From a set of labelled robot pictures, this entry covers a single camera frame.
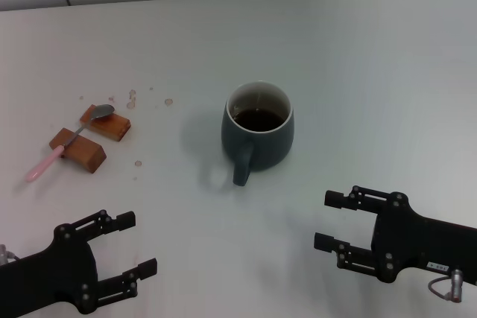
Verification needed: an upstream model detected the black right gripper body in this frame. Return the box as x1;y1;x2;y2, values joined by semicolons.
371;191;477;284

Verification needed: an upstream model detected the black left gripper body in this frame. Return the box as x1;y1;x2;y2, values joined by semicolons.
0;223;100;318

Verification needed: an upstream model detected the grey ceramic mug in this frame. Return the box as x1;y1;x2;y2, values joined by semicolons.
221;80;294;187

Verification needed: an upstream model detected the pink handled metal spoon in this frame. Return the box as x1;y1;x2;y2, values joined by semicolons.
25;104;116;184

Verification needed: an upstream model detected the notched brown wooden block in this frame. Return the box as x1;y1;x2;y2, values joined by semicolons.
48;127;108;174

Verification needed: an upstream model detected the plain brown wooden block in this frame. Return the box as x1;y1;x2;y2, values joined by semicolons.
79;104;132;143

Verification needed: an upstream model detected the dark coffee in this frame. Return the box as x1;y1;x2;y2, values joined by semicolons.
233;107;286;133

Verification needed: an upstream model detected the left gripper connector cable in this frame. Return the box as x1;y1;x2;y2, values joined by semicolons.
0;244;20;265

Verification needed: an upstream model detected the gripper connector cable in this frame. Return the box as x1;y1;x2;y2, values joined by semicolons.
427;268;465;303
0;244;20;265

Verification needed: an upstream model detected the right gripper connector cable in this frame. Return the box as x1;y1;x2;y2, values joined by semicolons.
427;268;465;303

